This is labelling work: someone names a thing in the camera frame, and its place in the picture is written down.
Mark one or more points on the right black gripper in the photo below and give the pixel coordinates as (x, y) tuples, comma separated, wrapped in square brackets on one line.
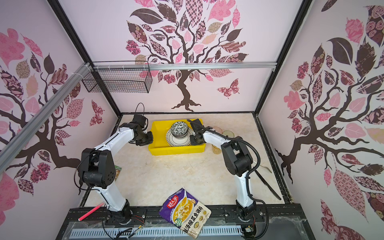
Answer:
[(193, 143)]

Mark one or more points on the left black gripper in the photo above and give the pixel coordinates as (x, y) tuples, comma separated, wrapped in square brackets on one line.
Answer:
[(149, 140)]

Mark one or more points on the green patterned bowl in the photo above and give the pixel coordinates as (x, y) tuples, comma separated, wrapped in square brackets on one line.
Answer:
[(179, 129)]

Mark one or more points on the pink translucent cup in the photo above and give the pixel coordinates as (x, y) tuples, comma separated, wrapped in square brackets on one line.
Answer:
[(218, 130)]

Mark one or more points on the yellow dotted plate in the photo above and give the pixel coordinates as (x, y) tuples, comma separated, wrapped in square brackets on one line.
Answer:
[(179, 142)]

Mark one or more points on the green translucent cup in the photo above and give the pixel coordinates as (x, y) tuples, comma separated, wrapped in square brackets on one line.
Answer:
[(228, 134)]

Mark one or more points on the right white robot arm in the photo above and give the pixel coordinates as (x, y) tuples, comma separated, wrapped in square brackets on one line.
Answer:
[(238, 161)]

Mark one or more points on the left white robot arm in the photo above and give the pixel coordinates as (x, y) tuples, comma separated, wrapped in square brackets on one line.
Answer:
[(97, 168)]

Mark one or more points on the yellow plastic bin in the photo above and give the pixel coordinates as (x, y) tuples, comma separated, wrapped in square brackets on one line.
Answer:
[(161, 146)]

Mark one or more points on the yellow translucent cup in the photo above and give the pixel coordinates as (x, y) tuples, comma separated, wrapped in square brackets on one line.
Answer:
[(216, 150)]

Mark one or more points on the green food packet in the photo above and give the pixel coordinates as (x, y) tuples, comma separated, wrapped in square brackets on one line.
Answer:
[(118, 171)]

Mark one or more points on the purple seasoning packet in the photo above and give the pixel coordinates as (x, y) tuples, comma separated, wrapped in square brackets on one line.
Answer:
[(185, 212)]

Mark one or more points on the white vent grille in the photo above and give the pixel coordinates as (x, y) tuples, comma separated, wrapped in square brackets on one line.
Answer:
[(152, 233)]

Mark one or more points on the pink marker pen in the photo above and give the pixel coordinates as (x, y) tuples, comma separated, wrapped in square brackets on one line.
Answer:
[(90, 212)]

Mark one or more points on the black wire basket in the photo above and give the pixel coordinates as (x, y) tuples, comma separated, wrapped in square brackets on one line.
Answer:
[(119, 77)]

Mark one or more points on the aluminium rail back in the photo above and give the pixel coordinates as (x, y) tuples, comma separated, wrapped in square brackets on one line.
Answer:
[(195, 66)]

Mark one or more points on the aluminium rail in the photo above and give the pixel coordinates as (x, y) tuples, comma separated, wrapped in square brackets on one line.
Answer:
[(195, 66), (12, 149)]

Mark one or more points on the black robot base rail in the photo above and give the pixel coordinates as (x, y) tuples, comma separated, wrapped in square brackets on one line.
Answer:
[(275, 222)]

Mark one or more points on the aluminium rail left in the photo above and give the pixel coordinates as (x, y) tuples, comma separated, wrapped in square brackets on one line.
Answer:
[(12, 149)]

